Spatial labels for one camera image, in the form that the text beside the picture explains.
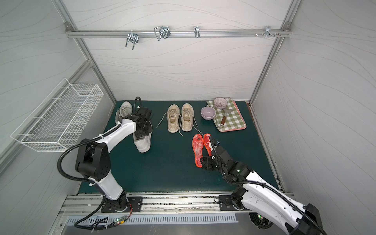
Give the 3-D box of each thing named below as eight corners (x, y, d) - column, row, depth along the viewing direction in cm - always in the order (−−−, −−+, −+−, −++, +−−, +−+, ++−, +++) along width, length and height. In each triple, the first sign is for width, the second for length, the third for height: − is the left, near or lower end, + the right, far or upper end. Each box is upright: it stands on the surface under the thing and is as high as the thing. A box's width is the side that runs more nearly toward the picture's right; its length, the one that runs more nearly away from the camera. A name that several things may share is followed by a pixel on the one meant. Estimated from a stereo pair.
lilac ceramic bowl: (201, 120, 109) (201, 116, 106) (200, 110, 116) (201, 105, 113) (215, 120, 109) (216, 116, 106) (214, 110, 116) (215, 106, 113)
